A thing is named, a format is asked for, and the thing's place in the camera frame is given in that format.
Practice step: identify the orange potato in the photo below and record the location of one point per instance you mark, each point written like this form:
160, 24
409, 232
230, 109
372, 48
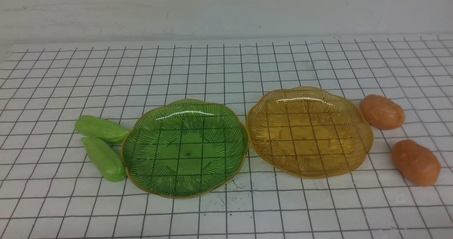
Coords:
416, 162
382, 112

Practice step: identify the amber glass plate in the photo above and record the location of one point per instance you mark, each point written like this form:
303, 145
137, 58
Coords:
309, 132

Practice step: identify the green cucumber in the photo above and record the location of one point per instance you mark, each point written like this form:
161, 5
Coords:
99, 128
105, 159

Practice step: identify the green glass plate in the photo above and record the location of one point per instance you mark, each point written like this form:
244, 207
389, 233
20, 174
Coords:
185, 149

